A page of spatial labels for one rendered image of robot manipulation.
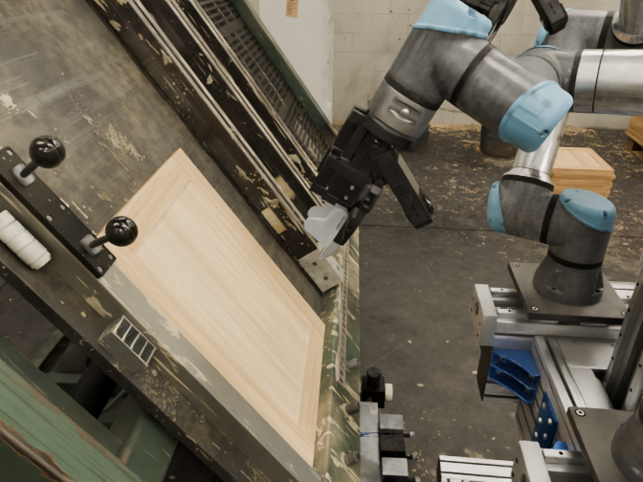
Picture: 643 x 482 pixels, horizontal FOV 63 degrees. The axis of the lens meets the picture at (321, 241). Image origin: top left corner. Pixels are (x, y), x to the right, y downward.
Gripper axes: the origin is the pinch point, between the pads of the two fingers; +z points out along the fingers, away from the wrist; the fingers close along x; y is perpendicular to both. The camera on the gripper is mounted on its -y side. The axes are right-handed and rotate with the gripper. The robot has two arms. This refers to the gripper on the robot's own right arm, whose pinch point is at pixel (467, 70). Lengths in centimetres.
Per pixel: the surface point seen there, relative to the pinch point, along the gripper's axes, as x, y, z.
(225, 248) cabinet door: -8, 26, 52
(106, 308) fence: 32, 23, 54
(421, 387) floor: -142, -38, 108
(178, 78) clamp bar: -21, 61, 28
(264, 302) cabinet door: -11, 14, 59
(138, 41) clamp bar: -16, 71, 25
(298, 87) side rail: -143, 81, 18
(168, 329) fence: 25, 16, 55
